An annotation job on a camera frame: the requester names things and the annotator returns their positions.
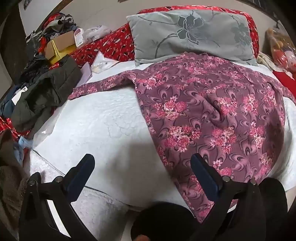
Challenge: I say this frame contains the brown fleece cloth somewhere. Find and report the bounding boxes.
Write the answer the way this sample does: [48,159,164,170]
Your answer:
[0,130,31,233]

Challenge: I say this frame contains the grey floral pillow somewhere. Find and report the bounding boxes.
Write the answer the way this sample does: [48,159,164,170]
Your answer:
[126,10,259,67]

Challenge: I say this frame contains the white quilted bed cover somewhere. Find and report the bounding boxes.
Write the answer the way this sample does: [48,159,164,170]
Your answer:
[29,59,296,241]

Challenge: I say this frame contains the white envelope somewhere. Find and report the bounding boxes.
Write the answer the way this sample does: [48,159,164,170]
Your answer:
[80,62,93,84]

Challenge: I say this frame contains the dark olive jacket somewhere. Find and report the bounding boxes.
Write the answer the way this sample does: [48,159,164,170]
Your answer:
[10,55,83,132]

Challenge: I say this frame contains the pink and white packet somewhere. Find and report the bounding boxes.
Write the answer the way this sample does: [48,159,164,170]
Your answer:
[73,28,84,46]

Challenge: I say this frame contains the red cloth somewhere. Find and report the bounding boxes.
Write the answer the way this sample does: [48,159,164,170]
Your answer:
[272,70,296,88]

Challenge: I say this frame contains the bag of plush toys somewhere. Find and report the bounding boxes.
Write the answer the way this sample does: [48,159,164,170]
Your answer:
[265,27,296,73]

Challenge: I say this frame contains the white plastic packet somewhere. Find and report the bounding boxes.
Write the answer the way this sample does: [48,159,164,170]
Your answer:
[91,51,120,74]

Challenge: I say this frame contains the light blue cloth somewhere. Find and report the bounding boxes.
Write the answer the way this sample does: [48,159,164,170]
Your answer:
[13,136,33,163]

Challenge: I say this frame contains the pile of mixed clothes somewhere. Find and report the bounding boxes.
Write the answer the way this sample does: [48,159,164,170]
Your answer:
[25,13,77,61]

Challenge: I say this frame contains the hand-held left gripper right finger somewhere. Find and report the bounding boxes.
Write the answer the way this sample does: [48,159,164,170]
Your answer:
[189,153,262,241]

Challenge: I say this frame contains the person's black pants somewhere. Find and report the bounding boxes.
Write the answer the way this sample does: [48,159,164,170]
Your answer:
[130,177,288,241]

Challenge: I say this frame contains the blue jeans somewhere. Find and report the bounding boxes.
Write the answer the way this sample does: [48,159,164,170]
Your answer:
[0,84,25,117]

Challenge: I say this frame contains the white plastic bag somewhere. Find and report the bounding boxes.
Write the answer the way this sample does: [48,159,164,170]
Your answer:
[83,25,112,43]

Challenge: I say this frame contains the purple floral garment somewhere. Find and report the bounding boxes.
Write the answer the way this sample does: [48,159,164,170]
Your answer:
[68,53,296,224]

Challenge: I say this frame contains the red floral bedding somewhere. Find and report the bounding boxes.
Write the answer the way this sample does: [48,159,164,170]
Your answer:
[0,7,260,142]

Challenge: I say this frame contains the cream knitted cloth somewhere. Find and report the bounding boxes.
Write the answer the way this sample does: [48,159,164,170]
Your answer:
[256,52,276,70]

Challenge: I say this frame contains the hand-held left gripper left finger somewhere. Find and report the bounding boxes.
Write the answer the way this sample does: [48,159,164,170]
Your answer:
[19,153,97,241]

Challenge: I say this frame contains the yellow cardboard box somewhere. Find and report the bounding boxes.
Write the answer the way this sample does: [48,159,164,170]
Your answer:
[44,31,77,65]

